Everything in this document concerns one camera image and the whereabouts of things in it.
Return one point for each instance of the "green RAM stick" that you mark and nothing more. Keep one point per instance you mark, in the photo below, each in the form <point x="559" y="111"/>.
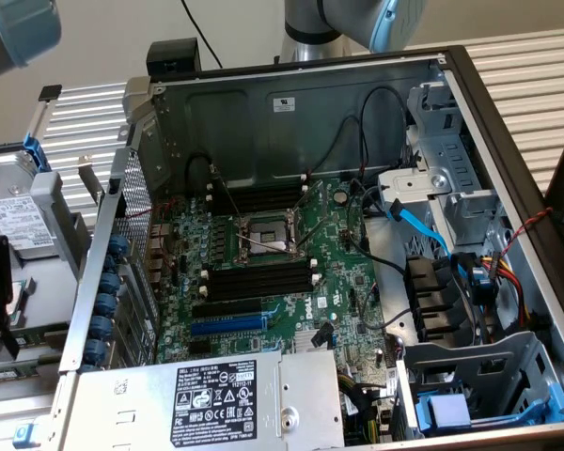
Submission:
<point x="14" y="374"/>
<point x="33" y="339"/>

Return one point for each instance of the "blue plastic disk caddy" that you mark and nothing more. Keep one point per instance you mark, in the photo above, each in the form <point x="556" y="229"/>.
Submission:
<point x="446" y="411"/>

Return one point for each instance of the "silver coin cell battery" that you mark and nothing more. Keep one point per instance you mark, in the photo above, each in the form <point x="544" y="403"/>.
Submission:
<point x="341" y="196"/>

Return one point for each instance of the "short black expansion slot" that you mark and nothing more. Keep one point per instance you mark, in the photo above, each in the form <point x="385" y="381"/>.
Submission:
<point x="199" y="346"/>

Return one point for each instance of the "black box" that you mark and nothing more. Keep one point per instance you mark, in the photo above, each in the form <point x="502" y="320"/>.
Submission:
<point x="174" y="58"/>

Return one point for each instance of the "blue card retention knob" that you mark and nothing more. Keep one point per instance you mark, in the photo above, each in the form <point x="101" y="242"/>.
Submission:
<point x="96" y="350"/>
<point x="106" y="305"/>
<point x="109" y="284"/>
<point x="102" y="327"/>
<point x="117" y="245"/>

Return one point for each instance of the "grey metal disk bay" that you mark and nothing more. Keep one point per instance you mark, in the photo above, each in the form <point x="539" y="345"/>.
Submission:
<point x="498" y="357"/>

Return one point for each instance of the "black plastic fan shroud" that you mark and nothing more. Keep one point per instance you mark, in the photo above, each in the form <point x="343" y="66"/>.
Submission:
<point x="432" y="291"/>

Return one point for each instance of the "blue expansion slot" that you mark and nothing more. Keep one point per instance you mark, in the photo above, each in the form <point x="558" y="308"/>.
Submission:
<point x="228" y="325"/>

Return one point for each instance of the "blue plastic disk rail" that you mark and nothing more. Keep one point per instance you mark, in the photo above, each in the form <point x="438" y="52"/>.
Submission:
<point x="36" y="150"/>

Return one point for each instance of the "metal CPU socket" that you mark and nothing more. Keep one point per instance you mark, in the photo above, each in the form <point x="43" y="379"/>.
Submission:
<point x="270" y="235"/>

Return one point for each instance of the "silver chipset heatsink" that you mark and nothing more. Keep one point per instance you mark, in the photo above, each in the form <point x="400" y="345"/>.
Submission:
<point x="303" y="342"/>

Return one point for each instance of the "grey parts rack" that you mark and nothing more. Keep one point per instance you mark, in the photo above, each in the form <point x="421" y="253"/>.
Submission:
<point x="51" y="282"/>

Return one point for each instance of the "grey metal drive cage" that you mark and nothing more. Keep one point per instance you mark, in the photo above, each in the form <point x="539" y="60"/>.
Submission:
<point x="456" y="160"/>

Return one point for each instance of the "small blue plastic clip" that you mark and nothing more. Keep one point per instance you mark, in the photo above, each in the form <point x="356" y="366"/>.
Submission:
<point x="23" y="436"/>

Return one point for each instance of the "silver power supply unit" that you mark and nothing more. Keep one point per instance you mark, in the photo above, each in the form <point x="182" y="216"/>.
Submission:
<point x="136" y="399"/>

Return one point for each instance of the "small metal bracket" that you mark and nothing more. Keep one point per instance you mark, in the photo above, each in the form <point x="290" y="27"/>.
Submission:
<point x="90" y="178"/>

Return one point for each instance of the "white case sticker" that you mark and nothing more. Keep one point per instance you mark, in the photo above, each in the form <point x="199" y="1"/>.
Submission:
<point x="284" y="104"/>

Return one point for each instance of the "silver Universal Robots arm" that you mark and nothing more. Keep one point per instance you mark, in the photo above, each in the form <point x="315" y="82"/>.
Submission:
<point x="23" y="28"/>

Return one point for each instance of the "silver hard disk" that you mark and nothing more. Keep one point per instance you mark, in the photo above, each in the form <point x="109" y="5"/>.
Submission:
<point x="19" y="221"/>

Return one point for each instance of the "green Dell motherboard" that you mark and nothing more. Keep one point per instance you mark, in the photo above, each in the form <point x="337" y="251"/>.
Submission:
<point x="338" y="282"/>

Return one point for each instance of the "thin metal locking lever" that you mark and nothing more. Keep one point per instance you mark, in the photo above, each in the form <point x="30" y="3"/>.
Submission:
<point x="308" y="196"/>
<point x="228" y="192"/>

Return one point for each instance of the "open grey PC case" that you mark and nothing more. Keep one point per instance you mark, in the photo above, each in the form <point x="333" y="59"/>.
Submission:
<point x="338" y="94"/>

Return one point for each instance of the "long black expansion slot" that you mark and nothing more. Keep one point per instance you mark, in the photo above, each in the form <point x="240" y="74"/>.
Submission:
<point x="225" y="307"/>

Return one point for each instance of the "aluminium bar with black cap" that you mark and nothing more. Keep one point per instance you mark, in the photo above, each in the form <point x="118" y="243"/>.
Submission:
<point x="42" y="113"/>

